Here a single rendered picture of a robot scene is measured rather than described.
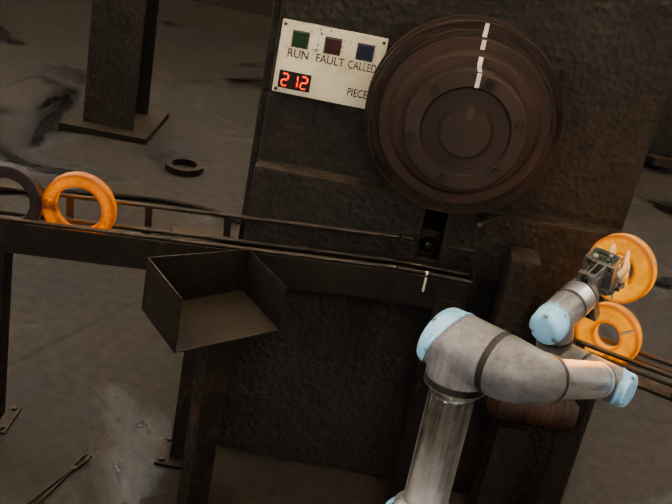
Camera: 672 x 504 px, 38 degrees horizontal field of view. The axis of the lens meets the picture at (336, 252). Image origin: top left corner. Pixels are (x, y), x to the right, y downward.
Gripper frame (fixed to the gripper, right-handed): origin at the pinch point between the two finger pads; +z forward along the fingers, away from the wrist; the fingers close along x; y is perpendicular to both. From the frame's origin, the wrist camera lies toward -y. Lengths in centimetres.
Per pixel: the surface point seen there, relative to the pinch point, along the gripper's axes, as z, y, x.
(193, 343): -72, -15, 66
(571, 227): 18.3, -10.5, 21.9
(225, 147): 129, -130, 270
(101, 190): -57, -3, 114
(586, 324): 0.0, -21.9, 5.4
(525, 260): 2.4, -13.8, 25.2
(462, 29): 0, 41, 48
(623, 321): 1.3, -17.2, -2.8
